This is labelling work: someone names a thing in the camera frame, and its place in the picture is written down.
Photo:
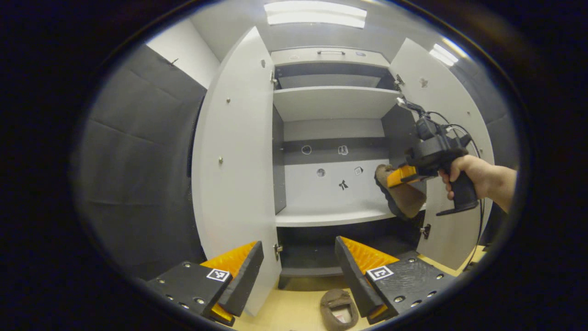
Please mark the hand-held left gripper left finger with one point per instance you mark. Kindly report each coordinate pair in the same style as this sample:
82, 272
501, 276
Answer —
243, 280

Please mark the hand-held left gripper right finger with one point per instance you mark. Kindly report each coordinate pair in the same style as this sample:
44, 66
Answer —
356, 280

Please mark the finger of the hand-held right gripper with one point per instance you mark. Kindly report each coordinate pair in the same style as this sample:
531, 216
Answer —
399, 175

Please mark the brown suede shoe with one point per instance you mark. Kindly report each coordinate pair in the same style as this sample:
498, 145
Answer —
406, 200
331, 303

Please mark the grey shoe cabinet door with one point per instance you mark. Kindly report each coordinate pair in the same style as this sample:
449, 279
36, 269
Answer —
234, 174
441, 82

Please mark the grey cabinet drawer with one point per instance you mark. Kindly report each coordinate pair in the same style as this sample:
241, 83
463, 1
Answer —
298, 57

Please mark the small ceiling light panel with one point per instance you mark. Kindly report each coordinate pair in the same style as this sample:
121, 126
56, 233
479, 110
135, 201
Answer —
443, 54

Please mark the black backdrop cloth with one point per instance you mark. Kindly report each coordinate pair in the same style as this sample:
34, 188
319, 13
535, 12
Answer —
138, 184

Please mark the large ceiling light panel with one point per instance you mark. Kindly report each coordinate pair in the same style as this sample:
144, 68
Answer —
316, 14

